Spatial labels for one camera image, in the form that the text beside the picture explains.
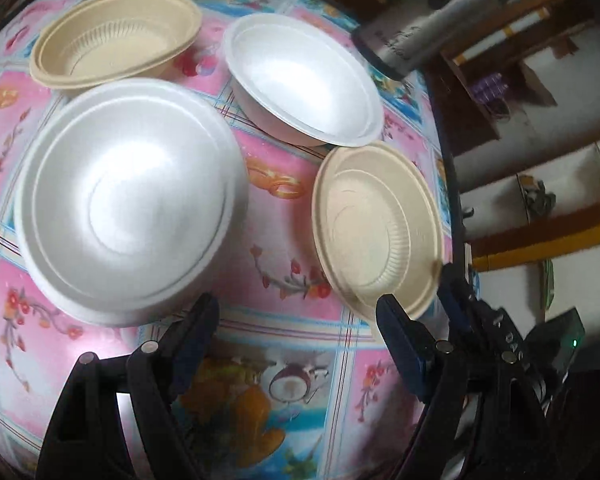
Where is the beige paper plate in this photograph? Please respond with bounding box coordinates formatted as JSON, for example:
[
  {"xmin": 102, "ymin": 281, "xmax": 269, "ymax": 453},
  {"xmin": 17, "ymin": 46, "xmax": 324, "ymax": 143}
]
[{"xmin": 311, "ymin": 141, "xmax": 445, "ymax": 343}]

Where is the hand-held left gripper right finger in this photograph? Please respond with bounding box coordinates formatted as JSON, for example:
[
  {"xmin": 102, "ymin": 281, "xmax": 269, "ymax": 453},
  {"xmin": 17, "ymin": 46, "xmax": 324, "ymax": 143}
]
[{"xmin": 375, "ymin": 296, "xmax": 556, "ymax": 480}]

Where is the purple packet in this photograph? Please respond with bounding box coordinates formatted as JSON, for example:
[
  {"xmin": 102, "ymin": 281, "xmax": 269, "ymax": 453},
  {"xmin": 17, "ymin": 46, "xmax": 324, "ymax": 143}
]
[{"xmin": 467, "ymin": 72, "xmax": 511, "ymax": 111}]

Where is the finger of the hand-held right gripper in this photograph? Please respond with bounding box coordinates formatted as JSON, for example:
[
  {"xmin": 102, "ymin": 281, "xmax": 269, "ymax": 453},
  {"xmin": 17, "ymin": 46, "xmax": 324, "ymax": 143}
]
[{"xmin": 437, "ymin": 262, "xmax": 486, "ymax": 338}]

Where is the stainless steel thermos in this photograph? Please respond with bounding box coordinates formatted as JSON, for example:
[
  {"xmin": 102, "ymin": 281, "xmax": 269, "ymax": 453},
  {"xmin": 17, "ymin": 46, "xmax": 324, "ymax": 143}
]
[{"xmin": 351, "ymin": 0, "xmax": 511, "ymax": 81}]

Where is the wooden shelf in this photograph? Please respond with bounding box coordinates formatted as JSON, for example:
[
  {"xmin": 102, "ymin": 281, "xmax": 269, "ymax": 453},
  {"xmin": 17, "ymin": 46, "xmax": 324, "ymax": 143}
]
[{"xmin": 325, "ymin": 0, "xmax": 600, "ymax": 141}]

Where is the floral pink tablecloth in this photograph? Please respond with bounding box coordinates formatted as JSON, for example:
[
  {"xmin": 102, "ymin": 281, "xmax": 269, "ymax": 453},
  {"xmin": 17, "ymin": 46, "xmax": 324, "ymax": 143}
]
[{"xmin": 0, "ymin": 0, "xmax": 456, "ymax": 480}]

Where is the small white foam bowl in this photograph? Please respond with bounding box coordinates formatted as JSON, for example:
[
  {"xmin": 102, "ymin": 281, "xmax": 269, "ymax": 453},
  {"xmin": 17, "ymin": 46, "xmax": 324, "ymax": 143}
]
[{"xmin": 223, "ymin": 13, "xmax": 385, "ymax": 148}]

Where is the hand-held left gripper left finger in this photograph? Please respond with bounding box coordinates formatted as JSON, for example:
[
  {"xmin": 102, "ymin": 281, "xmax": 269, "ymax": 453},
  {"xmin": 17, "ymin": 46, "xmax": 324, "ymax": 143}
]
[{"xmin": 39, "ymin": 292, "xmax": 221, "ymax": 480}]

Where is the large white foam bowl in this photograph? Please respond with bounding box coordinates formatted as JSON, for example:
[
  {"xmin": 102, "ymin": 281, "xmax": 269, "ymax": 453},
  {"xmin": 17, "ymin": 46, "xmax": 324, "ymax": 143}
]
[{"xmin": 14, "ymin": 78, "xmax": 251, "ymax": 328}]

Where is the beige ribbed paper bowl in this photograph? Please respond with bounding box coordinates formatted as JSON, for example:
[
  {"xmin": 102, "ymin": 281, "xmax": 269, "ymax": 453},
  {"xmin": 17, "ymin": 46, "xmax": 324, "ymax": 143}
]
[{"xmin": 30, "ymin": 0, "xmax": 203, "ymax": 92}]

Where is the yellow wooden beam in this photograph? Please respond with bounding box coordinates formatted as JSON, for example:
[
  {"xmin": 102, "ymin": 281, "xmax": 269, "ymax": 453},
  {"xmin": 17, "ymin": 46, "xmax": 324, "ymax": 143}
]
[{"xmin": 470, "ymin": 212, "xmax": 600, "ymax": 272}]

